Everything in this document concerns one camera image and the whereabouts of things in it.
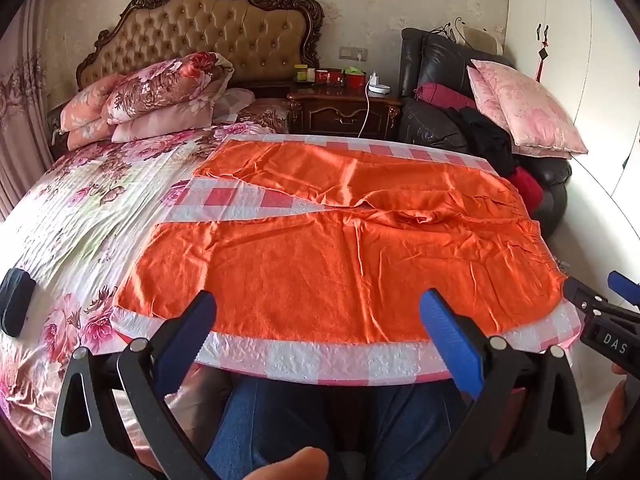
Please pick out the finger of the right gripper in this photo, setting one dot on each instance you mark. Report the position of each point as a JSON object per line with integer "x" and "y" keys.
{"x": 624, "y": 287}
{"x": 582, "y": 297}

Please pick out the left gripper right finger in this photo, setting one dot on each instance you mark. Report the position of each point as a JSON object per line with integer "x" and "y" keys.
{"x": 524, "y": 419}

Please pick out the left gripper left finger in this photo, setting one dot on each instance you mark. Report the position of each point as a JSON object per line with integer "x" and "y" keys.
{"x": 89, "y": 439}

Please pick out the orange fleece pants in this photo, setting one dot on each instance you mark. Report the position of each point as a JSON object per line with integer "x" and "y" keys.
{"x": 383, "y": 231}

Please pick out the right hand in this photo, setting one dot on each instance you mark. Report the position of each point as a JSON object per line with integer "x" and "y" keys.
{"x": 608, "y": 436}

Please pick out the left hand thumb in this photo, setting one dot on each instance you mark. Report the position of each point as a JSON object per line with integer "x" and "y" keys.
{"x": 307, "y": 464}

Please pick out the red garment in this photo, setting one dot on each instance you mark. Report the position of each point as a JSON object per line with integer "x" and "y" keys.
{"x": 530, "y": 190}

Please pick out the blue jeans legs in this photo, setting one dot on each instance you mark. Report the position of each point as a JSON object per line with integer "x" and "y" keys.
{"x": 398, "y": 430}

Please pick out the black object on bed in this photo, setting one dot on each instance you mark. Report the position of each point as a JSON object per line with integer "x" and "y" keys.
{"x": 16, "y": 292}

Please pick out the pink satin cushion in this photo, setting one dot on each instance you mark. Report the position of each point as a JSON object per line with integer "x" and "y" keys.
{"x": 538, "y": 125}

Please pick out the black clothes pile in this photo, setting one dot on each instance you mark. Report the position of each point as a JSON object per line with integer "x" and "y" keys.
{"x": 485, "y": 139}

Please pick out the pink checkered plastic tablecloth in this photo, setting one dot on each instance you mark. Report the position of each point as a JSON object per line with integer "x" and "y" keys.
{"x": 311, "y": 362}

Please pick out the floral bed sheet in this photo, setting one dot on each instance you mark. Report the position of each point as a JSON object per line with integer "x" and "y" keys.
{"x": 76, "y": 232}

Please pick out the red hanging ornament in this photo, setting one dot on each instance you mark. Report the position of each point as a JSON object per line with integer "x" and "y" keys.
{"x": 542, "y": 37}

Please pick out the magenta garment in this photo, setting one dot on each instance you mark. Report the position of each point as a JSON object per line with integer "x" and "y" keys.
{"x": 442, "y": 97}

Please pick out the white wardrobe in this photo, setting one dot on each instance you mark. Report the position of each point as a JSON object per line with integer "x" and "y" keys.
{"x": 593, "y": 71}

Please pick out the black leather armchair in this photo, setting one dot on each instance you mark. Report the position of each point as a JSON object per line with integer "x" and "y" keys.
{"x": 439, "y": 110}

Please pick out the dark wooden nightstand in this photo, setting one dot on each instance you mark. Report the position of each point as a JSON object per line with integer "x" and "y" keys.
{"x": 332, "y": 111}

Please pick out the pink curtain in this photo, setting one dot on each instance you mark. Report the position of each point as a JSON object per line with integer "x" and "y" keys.
{"x": 25, "y": 154}

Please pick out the red tin box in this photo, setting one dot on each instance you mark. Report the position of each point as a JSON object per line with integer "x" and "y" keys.
{"x": 352, "y": 79}

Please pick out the pink pillow on bed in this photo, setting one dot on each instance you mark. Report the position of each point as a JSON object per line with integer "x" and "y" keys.
{"x": 82, "y": 117}

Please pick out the yellow jar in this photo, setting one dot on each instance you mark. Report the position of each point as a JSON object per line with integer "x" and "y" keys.
{"x": 301, "y": 71}

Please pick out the tufted carved headboard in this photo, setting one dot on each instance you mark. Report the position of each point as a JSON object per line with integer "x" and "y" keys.
{"x": 263, "y": 39}

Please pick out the white charger with cable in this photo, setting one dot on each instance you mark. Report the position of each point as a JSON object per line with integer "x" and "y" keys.
{"x": 373, "y": 88}

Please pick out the wall socket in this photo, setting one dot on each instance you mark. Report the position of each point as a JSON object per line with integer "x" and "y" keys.
{"x": 353, "y": 54}

